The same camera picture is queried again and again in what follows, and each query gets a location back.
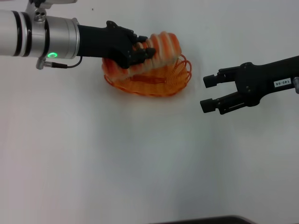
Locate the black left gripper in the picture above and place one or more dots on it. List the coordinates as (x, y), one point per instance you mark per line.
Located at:
(102, 42)

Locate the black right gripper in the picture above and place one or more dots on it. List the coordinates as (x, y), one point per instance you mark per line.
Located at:
(259, 81)

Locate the orange white striped shrimp toy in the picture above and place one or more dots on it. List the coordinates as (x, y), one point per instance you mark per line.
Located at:
(163, 47)

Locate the orange woven plastic basket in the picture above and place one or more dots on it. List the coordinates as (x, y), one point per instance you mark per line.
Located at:
(158, 82)

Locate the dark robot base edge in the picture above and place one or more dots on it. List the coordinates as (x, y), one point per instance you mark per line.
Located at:
(210, 220)

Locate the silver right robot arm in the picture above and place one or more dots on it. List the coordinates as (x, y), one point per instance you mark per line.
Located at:
(296, 85)

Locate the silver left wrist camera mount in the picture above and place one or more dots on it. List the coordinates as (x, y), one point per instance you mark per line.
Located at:
(39, 14)

